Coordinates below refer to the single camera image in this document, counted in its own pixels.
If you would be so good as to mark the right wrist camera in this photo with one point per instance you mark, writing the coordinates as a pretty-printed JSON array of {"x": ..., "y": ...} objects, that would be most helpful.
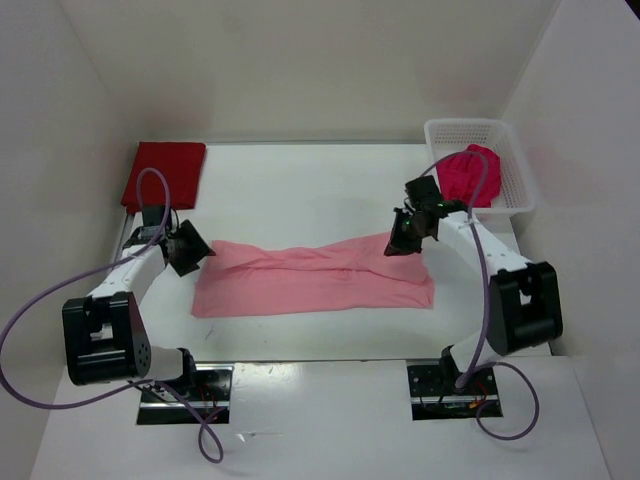
[{"x": 422, "y": 191}]

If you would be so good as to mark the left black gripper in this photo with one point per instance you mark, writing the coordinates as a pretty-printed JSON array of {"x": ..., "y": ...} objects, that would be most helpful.
[{"x": 198, "y": 248}]

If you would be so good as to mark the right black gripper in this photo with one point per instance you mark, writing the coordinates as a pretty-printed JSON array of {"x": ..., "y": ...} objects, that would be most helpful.
[{"x": 398, "y": 244}]

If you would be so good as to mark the dark red t shirt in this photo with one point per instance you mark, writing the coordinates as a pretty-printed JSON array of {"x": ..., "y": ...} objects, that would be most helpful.
[{"x": 180, "y": 164}]

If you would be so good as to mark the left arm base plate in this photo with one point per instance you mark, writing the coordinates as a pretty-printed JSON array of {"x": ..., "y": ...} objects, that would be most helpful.
[{"x": 209, "y": 396}]

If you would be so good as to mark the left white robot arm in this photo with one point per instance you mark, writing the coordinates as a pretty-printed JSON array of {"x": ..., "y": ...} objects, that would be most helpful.
[{"x": 104, "y": 333}]

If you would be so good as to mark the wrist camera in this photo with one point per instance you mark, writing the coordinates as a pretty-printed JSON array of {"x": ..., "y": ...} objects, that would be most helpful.
[
  {"x": 152, "y": 217},
  {"x": 422, "y": 191}
]

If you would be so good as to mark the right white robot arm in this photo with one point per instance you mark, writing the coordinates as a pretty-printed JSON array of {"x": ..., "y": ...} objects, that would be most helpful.
[{"x": 521, "y": 299}]

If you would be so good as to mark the white plastic basket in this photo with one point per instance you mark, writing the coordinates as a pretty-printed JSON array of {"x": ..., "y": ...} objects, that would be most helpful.
[{"x": 449, "y": 135}]

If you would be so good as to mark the pink t shirt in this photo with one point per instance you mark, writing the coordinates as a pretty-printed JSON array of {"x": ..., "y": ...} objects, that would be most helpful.
[{"x": 242, "y": 280}]

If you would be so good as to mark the crimson t shirt in basket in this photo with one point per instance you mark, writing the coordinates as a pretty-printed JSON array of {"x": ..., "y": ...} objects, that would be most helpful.
[{"x": 460, "y": 175}]

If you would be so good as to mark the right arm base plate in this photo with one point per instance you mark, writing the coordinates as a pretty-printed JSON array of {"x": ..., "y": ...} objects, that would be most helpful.
[{"x": 434, "y": 398}]

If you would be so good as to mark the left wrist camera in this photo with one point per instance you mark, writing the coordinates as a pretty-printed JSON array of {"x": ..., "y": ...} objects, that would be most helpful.
[{"x": 152, "y": 217}]

